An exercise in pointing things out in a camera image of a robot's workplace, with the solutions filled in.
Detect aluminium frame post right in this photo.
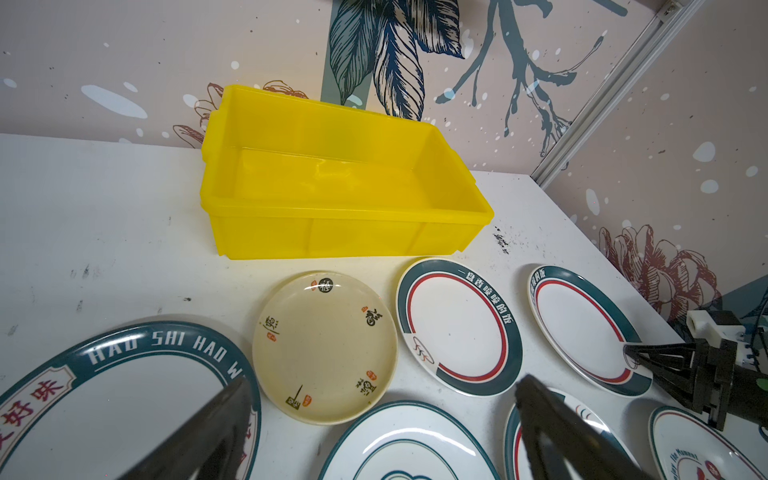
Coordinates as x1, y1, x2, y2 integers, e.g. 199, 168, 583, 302
531, 0, 705, 189

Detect green red rim plate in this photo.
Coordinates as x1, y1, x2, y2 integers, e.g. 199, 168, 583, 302
503, 388, 638, 480
395, 258, 524, 397
527, 265, 653, 397

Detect cream plate with characters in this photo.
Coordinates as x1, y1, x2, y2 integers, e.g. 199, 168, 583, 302
252, 271, 398, 425

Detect yellow plastic bin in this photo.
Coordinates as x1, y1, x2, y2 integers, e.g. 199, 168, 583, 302
200, 85, 494, 260

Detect white plate red characters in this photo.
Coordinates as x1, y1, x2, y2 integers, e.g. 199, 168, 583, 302
648, 406, 767, 480

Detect large green rim lettered plate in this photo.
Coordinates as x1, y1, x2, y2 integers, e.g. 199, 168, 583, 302
1, 321, 261, 479

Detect white plate flower emblem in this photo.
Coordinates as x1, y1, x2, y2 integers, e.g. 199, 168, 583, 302
319, 400, 499, 479

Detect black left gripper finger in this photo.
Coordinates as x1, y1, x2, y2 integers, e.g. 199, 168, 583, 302
122, 377, 252, 479

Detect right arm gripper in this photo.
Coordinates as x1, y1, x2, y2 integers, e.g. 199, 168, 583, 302
515, 339, 767, 479

